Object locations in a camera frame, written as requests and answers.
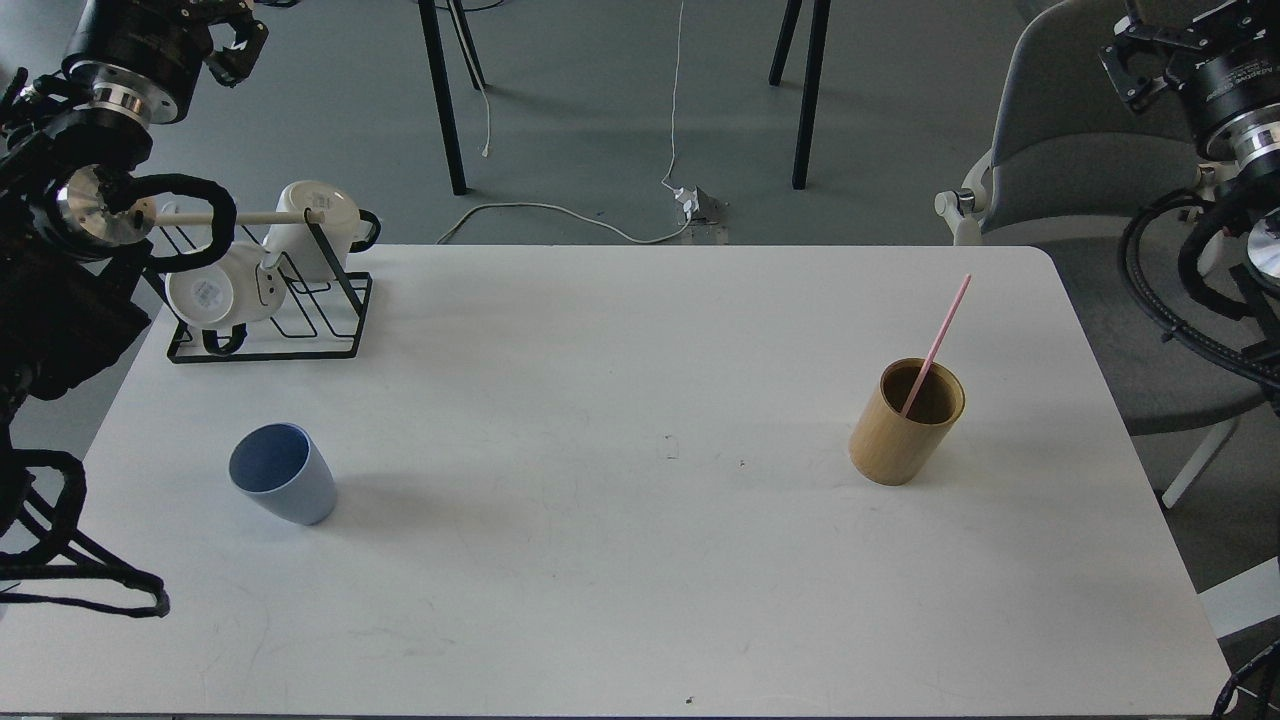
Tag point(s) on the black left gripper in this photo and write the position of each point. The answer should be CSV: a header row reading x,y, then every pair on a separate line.
x,y
115,40

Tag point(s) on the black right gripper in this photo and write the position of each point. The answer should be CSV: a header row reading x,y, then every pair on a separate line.
x,y
1232,74

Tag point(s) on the blue plastic cup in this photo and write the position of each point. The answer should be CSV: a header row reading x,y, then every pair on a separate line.
x,y
281,469

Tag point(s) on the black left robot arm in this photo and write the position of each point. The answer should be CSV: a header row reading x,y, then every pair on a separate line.
x,y
81,230

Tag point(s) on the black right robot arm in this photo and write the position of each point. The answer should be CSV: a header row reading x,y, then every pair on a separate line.
x,y
1228,261

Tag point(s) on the grey office chair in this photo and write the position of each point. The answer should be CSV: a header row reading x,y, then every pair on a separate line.
x,y
1064,147

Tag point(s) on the white mug lower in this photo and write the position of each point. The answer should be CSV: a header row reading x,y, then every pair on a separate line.
x,y
244,286

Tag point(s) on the black table leg left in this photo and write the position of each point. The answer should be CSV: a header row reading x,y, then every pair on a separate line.
x,y
439,80

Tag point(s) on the black table leg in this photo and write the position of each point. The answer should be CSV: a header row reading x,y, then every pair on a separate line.
x,y
439,80
815,55

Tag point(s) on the black table leg right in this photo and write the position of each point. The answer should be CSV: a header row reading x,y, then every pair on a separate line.
x,y
815,55

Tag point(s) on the bamboo cylinder holder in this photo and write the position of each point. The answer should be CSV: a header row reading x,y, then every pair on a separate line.
x,y
897,432

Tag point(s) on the white power plug adapter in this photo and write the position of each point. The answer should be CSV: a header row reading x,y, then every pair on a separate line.
x,y
688,202

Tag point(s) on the black wire mug rack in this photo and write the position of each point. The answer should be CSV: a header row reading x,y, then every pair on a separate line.
x,y
319,318

